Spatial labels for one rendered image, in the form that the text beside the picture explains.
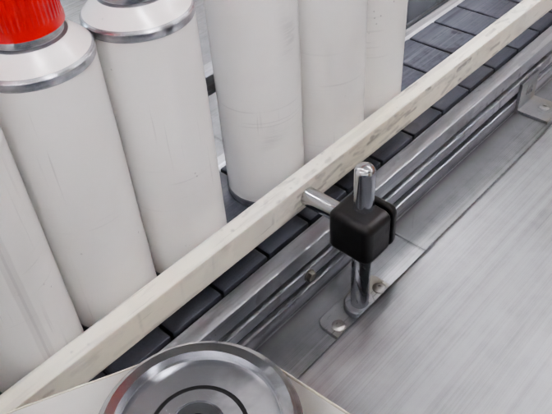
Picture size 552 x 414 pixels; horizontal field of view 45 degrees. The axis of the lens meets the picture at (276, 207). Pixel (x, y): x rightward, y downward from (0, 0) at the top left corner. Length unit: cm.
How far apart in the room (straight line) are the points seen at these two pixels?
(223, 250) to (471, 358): 14
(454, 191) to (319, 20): 20
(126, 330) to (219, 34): 16
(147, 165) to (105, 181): 3
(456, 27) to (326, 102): 24
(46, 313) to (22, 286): 2
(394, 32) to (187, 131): 18
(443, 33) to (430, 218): 19
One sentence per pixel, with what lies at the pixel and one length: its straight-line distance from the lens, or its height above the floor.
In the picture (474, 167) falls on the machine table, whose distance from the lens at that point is 55.
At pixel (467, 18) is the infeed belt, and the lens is 65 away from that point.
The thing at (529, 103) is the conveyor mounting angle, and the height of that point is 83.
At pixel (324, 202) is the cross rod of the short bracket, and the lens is 39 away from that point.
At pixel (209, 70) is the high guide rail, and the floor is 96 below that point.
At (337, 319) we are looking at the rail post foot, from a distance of 43.
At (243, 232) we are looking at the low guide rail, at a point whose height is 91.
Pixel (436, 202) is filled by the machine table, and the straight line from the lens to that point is 52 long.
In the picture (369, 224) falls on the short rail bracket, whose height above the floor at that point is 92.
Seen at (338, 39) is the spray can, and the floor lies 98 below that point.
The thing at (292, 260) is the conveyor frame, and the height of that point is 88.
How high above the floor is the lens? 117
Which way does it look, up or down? 42 degrees down
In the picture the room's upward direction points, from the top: 4 degrees counter-clockwise
